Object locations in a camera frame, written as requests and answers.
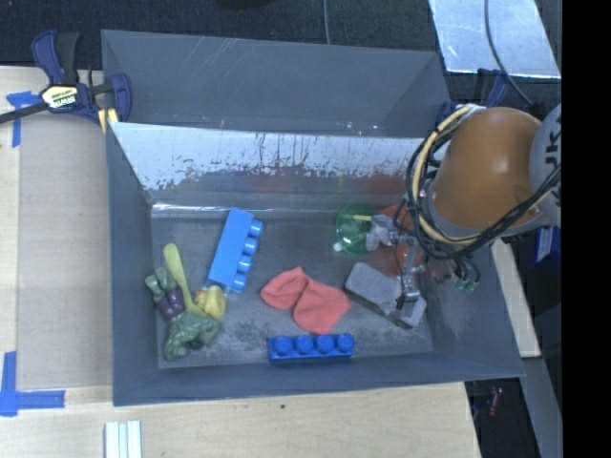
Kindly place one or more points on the grey metal bin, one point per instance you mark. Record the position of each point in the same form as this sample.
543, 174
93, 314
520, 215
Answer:
286, 89

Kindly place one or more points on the yellow rubber duck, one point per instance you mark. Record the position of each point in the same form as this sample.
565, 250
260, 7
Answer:
214, 302

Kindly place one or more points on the yellow plastic spoon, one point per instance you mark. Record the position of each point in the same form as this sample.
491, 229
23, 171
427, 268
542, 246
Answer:
175, 265

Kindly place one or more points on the grey sponge block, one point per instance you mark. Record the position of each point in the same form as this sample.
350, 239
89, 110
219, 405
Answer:
372, 286

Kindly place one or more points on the green clear plastic cup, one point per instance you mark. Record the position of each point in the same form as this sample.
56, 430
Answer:
351, 239

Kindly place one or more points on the green toy figure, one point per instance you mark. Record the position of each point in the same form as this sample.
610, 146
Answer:
188, 332

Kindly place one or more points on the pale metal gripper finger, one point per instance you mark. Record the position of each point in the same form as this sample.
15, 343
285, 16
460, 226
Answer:
381, 233
408, 298

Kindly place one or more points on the red cloth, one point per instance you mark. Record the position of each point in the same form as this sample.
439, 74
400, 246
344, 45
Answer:
310, 301

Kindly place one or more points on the light blue toy brick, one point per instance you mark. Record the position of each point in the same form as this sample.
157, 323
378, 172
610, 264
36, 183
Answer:
234, 248

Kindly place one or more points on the dark blue toy brick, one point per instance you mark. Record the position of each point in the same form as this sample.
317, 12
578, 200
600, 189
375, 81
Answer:
310, 348

